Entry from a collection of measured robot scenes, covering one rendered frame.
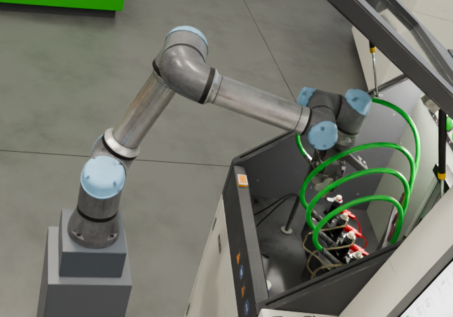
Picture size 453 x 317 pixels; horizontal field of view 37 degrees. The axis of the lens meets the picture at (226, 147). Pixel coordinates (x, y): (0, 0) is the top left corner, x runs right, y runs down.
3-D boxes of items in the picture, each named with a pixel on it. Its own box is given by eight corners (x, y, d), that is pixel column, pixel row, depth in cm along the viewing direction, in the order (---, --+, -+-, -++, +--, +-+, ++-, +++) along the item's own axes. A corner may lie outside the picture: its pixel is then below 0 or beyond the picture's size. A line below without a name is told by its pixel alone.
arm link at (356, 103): (342, 83, 189) (372, 90, 190) (329, 116, 195) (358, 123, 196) (346, 98, 183) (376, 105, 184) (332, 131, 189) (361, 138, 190)
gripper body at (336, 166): (309, 162, 204) (322, 129, 197) (336, 166, 206) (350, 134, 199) (314, 179, 198) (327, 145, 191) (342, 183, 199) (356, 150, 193)
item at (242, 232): (222, 199, 245) (233, 164, 236) (234, 201, 246) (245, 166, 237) (240, 340, 195) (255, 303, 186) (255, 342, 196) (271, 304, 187)
